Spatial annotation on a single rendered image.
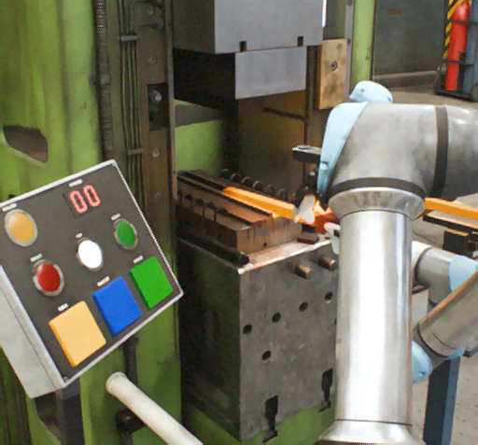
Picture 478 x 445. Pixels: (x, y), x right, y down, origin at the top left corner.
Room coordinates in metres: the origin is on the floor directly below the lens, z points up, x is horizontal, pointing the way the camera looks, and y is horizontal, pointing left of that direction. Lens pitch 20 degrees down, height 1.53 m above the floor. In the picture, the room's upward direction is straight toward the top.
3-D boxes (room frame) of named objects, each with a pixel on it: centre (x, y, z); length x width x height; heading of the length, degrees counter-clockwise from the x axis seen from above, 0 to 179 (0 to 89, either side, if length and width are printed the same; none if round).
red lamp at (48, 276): (0.95, 0.29, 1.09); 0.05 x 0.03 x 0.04; 129
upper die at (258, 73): (1.65, 0.07, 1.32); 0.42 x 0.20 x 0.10; 39
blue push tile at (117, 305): (1.02, 0.21, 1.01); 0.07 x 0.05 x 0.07; 154
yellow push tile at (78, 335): (0.93, 0.25, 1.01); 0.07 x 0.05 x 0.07; 154
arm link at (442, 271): (1.14, -0.37, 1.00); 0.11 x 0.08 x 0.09; 39
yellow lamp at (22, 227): (0.96, 0.33, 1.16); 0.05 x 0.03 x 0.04; 129
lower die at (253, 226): (1.65, 0.07, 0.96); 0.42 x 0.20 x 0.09; 39
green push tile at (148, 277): (1.11, 0.17, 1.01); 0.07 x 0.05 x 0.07; 154
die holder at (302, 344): (1.69, 0.04, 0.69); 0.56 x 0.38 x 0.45; 39
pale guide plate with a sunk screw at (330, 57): (1.79, -0.22, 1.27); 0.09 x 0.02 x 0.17; 129
